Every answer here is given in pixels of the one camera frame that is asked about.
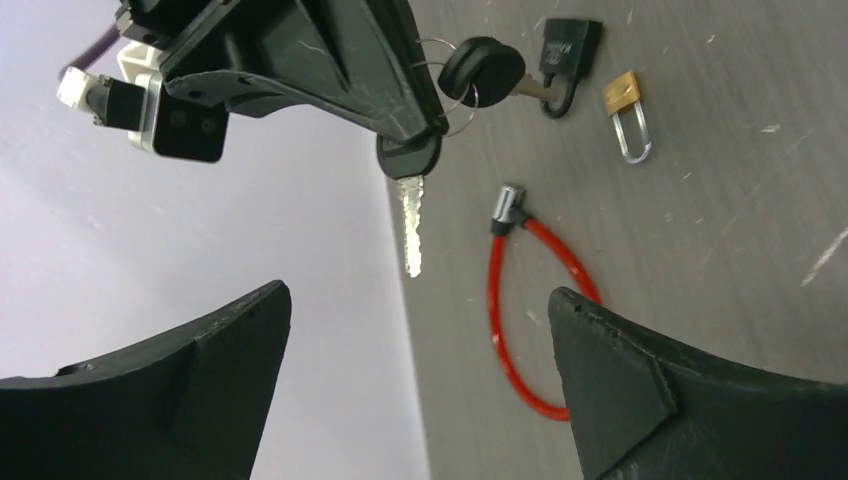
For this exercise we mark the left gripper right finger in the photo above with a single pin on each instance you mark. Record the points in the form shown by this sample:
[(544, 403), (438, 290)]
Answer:
[(646, 406)]

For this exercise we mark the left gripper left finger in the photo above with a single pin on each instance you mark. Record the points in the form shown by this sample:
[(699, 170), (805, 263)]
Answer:
[(189, 403)]

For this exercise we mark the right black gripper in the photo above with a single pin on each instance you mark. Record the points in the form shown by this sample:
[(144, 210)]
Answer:
[(359, 60)]

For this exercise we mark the black-headed key bunch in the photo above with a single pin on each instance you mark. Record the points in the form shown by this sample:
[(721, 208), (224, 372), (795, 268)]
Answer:
[(479, 73)]

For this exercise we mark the black padlock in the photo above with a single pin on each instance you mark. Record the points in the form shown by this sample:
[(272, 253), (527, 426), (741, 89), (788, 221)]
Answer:
[(568, 51)]

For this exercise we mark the brass padlock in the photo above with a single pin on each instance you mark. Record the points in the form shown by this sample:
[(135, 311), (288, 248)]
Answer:
[(623, 95)]

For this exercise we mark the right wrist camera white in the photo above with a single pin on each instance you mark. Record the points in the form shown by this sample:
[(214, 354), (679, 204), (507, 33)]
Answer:
[(138, 102)]

